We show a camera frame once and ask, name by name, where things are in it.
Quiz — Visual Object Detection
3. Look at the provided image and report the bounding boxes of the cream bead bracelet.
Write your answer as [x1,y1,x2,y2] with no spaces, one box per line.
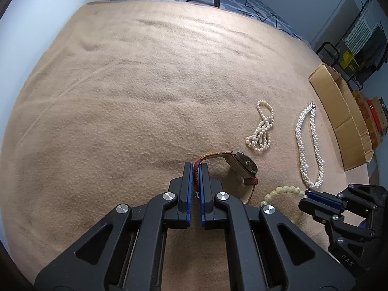
[261,185,307,228]

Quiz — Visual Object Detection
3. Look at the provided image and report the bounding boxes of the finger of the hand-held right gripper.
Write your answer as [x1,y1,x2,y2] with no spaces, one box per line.
[299,198,375,243]
[305,183,388,213]

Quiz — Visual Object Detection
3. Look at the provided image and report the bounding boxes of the black clothes rack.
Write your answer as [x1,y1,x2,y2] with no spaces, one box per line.
[317,0,388,91]

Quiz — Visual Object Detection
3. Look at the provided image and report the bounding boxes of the dark hanging clothes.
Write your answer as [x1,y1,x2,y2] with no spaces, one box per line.
[374,23,388,70]

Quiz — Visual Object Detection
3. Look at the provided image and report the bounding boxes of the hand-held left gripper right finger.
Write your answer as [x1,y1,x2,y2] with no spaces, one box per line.
[198,163,355,291]

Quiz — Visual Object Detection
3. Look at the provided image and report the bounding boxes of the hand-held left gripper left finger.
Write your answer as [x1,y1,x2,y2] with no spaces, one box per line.
[34,161,194,291]

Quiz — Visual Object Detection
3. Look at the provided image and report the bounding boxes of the long pearl necklace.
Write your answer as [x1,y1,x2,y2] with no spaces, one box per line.
[295,102,326,189]

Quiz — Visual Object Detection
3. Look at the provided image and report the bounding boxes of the brown strap wristwatch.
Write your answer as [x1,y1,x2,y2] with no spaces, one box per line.
[193,151,259,205]

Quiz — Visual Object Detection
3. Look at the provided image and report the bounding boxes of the cardboard box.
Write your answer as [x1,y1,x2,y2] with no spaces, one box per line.
[308,63,376,172]

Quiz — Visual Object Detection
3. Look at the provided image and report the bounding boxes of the red box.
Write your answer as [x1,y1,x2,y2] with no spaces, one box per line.
[370,101,388,134]

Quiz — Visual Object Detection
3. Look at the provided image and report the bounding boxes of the short pearl necklace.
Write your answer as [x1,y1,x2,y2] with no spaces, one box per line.
[245,100,275,152]

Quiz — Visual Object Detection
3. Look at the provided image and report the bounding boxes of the black cable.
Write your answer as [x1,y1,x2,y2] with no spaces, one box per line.
[239,0,282,29]

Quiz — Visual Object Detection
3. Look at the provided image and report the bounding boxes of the striped towel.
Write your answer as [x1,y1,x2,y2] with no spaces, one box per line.
[346,4,378,57]

